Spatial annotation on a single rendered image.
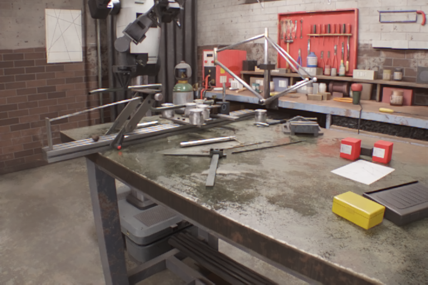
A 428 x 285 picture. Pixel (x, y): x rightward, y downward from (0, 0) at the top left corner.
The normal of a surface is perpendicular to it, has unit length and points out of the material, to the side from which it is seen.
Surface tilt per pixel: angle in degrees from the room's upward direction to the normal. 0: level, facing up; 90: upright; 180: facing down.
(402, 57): 90
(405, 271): 0
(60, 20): 90
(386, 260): 0
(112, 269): 90
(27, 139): 90
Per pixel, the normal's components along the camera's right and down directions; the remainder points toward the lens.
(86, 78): 0.71, 0.15
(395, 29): -0.71, 0.15
